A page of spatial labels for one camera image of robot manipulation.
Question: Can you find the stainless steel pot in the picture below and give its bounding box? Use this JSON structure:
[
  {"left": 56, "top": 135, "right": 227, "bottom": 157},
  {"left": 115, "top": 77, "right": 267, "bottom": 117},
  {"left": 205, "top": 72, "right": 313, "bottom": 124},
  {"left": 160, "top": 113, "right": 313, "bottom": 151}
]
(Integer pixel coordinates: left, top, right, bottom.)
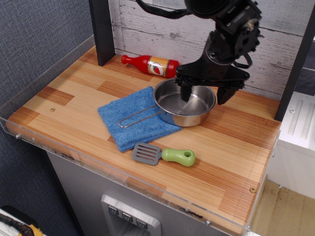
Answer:
[{"left": 118, "top": 79, "right": 216, "bottom": 128}]

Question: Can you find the dark frame post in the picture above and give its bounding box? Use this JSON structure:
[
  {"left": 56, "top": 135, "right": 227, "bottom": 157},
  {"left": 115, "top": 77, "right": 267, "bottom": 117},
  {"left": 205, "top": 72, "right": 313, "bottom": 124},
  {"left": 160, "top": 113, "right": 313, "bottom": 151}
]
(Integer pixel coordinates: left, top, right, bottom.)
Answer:
[
  {"left": 274, "top": 6, "right": 315, "bottom": 121},
  {"left": 89, "top": 0, "right": 116, "bottom": 66}
]

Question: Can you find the blue folded cloth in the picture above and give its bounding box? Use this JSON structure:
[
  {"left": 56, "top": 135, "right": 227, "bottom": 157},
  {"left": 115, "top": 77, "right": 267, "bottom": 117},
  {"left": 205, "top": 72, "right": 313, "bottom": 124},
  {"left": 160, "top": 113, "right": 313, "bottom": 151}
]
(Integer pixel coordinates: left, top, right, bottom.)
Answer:
[{"left": 97, "top": 86, "right": 182, "bottom": 152}]

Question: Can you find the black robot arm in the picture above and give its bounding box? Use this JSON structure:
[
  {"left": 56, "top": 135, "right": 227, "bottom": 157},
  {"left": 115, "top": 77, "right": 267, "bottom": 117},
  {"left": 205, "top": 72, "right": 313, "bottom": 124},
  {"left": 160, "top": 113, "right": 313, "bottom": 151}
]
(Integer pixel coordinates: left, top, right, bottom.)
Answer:
[{"left": 137, "top": 0, "right": 261, "bottom": 105}]

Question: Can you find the clear acrylic table guard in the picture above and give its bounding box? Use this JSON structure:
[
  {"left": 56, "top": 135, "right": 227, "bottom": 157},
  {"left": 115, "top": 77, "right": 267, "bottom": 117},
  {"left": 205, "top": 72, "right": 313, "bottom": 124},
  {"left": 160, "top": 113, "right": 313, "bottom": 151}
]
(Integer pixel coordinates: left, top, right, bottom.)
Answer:
[{"left": 0, "top": 48, "right": 280, "bottom": 236}]

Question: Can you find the black braided cable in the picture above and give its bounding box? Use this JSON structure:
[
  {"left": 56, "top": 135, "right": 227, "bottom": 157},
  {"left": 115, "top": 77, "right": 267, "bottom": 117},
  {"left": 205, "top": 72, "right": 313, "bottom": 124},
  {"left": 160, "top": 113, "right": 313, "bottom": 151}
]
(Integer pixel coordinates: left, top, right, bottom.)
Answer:
[{"left": 0, "top": 212, "right": 34, "bottom": 236}]

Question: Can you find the white toy sink unit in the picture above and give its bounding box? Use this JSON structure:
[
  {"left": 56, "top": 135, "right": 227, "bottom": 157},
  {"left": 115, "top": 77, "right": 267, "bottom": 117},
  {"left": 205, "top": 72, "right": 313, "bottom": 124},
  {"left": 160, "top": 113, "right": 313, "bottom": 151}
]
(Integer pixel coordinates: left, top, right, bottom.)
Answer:
[{"left": 266, "top": 92, "right": 315, "bottom": 198}]

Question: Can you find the dark left frame post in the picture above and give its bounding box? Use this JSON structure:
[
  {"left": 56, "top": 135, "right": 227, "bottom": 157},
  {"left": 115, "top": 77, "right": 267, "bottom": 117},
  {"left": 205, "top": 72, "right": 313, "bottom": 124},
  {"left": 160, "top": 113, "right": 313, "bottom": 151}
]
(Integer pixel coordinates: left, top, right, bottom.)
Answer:
[{"left": 89, "top": 0, "right": 116, "bottom": 66}]

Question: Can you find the yellow object at corner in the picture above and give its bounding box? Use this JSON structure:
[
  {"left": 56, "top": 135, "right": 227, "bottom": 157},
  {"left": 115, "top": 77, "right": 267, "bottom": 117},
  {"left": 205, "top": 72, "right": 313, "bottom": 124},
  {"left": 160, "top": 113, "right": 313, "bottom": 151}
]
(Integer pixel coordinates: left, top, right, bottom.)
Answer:
[{"left": 29, "top": 225, "right": 46, "bottom": 236}]

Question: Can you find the red toy sauce bottle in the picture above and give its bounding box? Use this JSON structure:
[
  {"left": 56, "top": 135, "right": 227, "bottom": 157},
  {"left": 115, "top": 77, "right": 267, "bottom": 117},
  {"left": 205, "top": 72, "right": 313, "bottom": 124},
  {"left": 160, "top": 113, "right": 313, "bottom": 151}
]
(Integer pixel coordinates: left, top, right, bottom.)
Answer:
[{"left": 121, "top": 55, "right": 180, "bottom": 78}]

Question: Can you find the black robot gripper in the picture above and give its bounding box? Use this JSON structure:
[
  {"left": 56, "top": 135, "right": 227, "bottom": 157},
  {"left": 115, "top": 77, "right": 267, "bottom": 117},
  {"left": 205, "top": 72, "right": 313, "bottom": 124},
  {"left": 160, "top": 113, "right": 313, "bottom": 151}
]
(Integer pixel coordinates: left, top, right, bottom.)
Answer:
[{"left": 175, "top": 52, "right": 250, "bottom": 105}]

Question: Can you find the silver dispenser panel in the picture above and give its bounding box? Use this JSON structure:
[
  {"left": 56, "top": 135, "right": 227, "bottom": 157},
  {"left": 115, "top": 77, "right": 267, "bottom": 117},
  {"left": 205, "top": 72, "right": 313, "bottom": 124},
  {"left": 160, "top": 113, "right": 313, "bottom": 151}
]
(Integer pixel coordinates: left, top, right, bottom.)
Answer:
[{"left": 101, "top": 194, "right": 162, "bottom": 236}]

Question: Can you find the grey toy fridge cabinet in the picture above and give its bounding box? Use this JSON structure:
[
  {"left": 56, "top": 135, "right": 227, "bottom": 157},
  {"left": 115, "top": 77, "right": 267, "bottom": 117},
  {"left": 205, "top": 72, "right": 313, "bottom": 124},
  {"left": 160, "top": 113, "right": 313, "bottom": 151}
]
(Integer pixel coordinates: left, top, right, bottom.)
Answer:
[{"left": 48, "top": 153, "right": 224, "bottom": 236}]

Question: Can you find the dark right frame post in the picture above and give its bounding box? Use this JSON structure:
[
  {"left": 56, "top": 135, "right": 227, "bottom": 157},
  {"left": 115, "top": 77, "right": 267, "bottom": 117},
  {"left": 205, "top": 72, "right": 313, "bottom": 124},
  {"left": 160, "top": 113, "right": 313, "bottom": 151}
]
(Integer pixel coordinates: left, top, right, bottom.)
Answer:
[{"left": 274, "top": 6, "right": 315, "bottom": 121}]

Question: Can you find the grey green toy spatula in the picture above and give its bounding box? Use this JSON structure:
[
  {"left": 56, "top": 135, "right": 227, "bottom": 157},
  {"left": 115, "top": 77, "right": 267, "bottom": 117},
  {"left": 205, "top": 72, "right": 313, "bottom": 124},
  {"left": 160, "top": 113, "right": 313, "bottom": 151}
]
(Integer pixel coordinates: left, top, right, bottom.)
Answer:
[{"left": 131, "top": 142, "right": 196, "bottom": 167}]

